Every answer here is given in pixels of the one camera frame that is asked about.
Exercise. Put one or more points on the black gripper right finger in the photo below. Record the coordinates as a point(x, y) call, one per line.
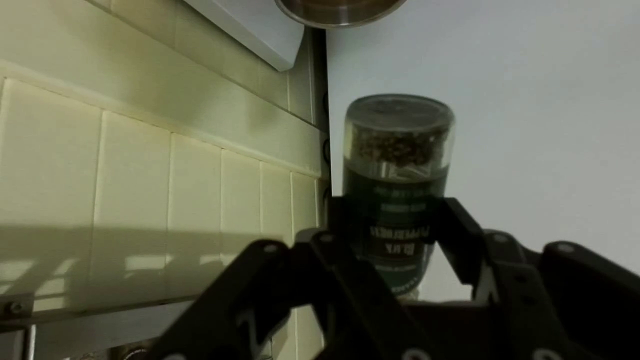
point(572, 286)

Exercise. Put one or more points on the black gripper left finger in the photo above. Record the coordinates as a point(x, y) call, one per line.
point(313, 267)

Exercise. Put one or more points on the green label glass spice jar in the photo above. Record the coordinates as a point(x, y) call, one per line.
point(401, 153)

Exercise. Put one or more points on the white refrigerator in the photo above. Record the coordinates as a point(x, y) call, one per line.
point(533, 100)

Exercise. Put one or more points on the stainless steel pot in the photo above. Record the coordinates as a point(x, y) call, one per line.
point(340, 10)

